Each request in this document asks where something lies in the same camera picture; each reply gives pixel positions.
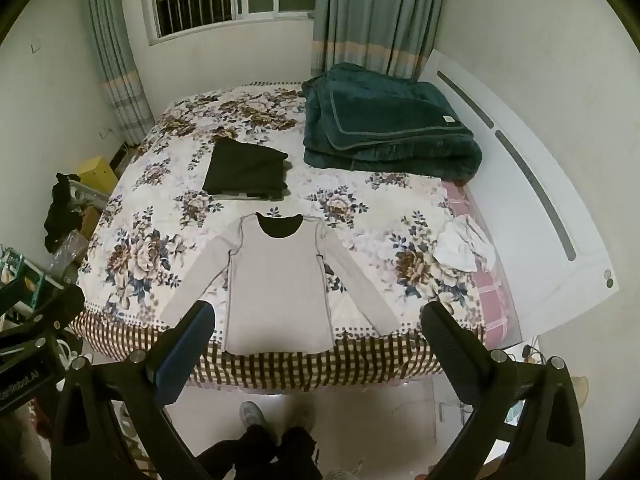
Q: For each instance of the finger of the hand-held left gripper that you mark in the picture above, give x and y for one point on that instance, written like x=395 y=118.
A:
x=50 y=307

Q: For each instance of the white crumpled cloth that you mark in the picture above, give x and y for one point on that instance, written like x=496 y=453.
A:
x=462 y=245

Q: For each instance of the folded dark green blanket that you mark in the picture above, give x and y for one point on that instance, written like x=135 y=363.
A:
x=385 y=125

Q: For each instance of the white bed headboard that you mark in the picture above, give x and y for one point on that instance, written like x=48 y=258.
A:
x=530 y=185

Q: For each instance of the pink checked mattress cover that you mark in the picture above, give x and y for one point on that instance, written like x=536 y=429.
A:
x=487 y=280

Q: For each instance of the floral bed sheet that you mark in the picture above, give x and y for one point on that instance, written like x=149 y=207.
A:
x=200 y=160

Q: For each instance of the person's legs in black pants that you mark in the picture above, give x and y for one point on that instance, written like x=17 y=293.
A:
x=260 y=452

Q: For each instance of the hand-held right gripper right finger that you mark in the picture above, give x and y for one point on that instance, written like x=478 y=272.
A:
x=445 y=340

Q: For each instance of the grey long-sleeve shirt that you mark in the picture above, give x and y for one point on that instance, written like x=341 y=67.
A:
x=277 y=285

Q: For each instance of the black cloth on chair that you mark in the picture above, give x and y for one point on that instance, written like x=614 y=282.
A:
x=62 y=210

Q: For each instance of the folded black garment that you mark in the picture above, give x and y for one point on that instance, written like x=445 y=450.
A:
x=245 y=170

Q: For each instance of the person's grey shoe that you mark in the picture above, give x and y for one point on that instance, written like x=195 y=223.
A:
x=252 y=412
x=300 y=412

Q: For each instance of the yellow box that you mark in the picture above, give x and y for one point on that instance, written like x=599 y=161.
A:
x=97 y=174

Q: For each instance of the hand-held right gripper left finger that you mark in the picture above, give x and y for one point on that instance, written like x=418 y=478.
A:
x=186 y=345

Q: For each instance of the grey-green curtain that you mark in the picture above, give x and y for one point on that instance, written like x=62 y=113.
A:
x=375 y=15
x=112 y=50

